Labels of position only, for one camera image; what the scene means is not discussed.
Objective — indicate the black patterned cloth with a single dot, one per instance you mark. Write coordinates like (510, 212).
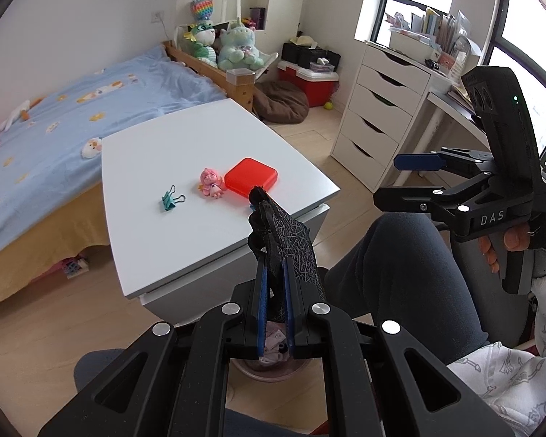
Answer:
(286, 236)

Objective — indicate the beige hat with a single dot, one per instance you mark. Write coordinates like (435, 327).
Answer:
(302, 40)

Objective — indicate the person's leg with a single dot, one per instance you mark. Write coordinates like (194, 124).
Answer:
(100, 366)
(414, 282)

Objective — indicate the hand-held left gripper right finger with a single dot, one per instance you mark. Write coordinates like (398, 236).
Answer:
(290, 300)

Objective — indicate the white drawer unit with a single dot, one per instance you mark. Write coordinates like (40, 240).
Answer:
(377, 118)

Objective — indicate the wooden bed frame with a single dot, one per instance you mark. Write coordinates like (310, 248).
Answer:
(243, 91)

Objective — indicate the translucent trash bin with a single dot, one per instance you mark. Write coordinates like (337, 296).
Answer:
(277, 372)

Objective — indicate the person's right leg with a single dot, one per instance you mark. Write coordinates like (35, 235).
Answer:
(414, 282)

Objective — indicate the white goose plush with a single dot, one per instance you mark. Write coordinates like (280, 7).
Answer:
(16, 116)

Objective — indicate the stack of books and papers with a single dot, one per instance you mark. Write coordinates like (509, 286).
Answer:
(437, 32)

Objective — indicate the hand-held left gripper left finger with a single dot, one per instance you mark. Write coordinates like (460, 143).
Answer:
(263, 300)

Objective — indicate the white desk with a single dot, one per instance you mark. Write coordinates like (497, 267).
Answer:
(448, 104)

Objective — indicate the person's left leg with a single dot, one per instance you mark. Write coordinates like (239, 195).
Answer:
(100, 366)

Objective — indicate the yellow bed skirt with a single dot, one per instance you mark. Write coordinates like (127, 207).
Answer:
(27, 277)

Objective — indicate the black storage boxes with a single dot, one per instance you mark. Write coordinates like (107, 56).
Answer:
(309, 54)

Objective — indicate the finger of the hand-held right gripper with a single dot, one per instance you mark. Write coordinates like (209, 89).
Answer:
(416, 161)
(405, 199)

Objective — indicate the red plastic box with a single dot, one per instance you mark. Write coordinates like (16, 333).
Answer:
(250, 176)

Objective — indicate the red cooler box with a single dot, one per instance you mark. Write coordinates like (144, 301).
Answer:
(309, 86)

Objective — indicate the light green dinosaur plush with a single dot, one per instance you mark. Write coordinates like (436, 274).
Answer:
(239, 48)

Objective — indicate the white printed shirt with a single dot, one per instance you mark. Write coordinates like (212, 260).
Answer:
(505, 387)

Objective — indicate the small pink-haired doll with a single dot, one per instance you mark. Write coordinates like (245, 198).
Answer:
(210, 182)

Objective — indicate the green dragon plush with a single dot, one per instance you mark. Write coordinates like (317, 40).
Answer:
(201, 43)

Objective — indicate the white looped rail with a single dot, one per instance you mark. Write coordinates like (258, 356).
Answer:
(239, 4)

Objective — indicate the white low table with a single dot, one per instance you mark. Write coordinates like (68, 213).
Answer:
(164, 154)

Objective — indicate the brown cushion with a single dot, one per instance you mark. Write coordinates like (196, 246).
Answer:
(282, 102)

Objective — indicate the bed with blue sheet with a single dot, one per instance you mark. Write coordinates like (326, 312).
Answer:
(73, 145)

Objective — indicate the white wall socket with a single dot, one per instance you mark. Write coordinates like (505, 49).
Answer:
(157, 15)

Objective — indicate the teal binder clip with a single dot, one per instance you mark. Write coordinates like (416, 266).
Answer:
(167, 200)

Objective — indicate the person's right hand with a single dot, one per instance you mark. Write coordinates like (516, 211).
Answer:
(516, 239)

